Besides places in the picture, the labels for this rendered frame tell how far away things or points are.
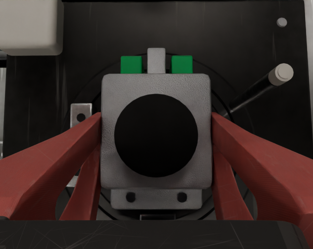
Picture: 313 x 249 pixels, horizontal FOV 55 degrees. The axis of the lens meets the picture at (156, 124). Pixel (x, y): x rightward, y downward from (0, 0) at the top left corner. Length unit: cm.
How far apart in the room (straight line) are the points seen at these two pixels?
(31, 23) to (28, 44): 2
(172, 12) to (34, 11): 11
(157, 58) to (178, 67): 1
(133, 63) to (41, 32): 10
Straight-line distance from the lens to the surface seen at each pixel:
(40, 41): 24
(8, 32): 25
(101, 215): 22
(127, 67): 17
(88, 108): 20
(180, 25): 25
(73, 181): 20
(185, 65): 17
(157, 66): 16
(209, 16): 26
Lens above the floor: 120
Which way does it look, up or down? 84 degrees down
